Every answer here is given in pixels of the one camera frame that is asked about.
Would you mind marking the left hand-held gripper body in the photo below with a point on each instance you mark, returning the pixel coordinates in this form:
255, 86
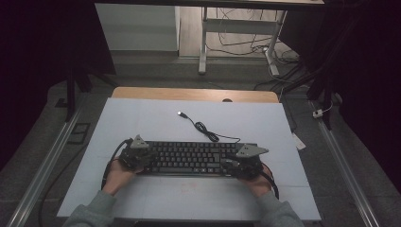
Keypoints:
134, 156

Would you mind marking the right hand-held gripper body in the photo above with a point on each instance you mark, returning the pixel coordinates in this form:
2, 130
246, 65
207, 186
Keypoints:
250, 164

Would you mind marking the black computer keyboard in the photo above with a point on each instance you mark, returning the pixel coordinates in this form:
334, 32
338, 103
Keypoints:
189, 157

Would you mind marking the person's right hand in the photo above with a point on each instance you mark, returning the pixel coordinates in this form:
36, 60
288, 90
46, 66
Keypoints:
258, 186

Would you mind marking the person's left hand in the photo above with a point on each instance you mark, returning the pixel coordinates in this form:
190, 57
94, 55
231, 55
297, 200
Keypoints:
118, 179

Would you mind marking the white table cover sheet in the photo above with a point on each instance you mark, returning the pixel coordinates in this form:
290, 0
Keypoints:
157, 119

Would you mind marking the white paper tag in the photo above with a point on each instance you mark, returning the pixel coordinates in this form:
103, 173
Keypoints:
298, 142

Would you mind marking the dark round table grommet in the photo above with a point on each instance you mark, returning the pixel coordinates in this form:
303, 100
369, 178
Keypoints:
227, 100

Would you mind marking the black floor plates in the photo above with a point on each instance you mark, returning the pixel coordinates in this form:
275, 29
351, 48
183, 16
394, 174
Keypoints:
79, 132

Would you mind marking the wooden table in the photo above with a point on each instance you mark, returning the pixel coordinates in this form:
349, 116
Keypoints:
189, 94

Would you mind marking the small white adapter box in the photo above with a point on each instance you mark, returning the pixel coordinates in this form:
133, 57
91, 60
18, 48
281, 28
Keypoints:
317, 113

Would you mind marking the black metal stand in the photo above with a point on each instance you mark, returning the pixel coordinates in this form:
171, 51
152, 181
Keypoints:
327, 107
71, 94

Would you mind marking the white cabinet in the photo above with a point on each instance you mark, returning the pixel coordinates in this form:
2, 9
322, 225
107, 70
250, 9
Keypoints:
138, 28

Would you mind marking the dark curtain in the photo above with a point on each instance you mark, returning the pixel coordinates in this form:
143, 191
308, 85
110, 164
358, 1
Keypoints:
38, 47
369, 78

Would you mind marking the aluminium floor rail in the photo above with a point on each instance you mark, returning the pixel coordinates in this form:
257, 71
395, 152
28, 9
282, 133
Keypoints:
343, 170
47, 167

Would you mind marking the desk with white frame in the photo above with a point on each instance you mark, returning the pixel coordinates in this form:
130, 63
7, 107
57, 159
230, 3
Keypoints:
203, 47

